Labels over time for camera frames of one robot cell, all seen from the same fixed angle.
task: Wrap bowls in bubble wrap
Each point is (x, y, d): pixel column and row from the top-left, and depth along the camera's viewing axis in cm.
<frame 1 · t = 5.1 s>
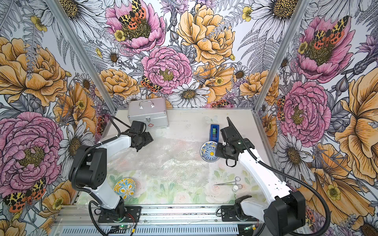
left hand: (147, 144, 97), fingers open
right hand: (219, 156, 80), fingers closed
silver aluminium case: (152, 112, 101), point 16 cm above the table
clear bubble wrap sheet: (178, 159, 95), on the table
blue tape dispenser: (214, 132, 101), point 7 cm above the table
blue yellow patterned bowl: (207, 151, 88), point 11 cm above the table
upside-down yellow blue bowl: (125, 188, 83), point 2 cm above the table
silver scissors: (236, 179, 88), on the table
small white tape roll: (235, 188, 81), point 4 cm above the table

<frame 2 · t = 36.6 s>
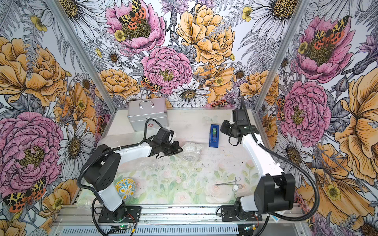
left hand: (181, 153, 91), fingers closed
right hand: (220, 130, 84), fingers open
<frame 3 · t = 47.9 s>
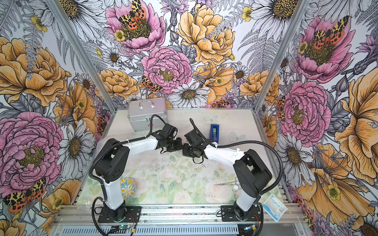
left hand: (181, 150, 94), fingers closed
right hand: (184, 155, 88), fingers closed
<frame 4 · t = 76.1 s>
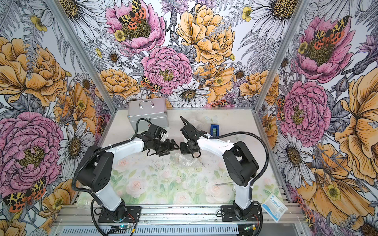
left hand: (173, 153, 89), fingers open
right hand: (183, 154, 90), fingers closed
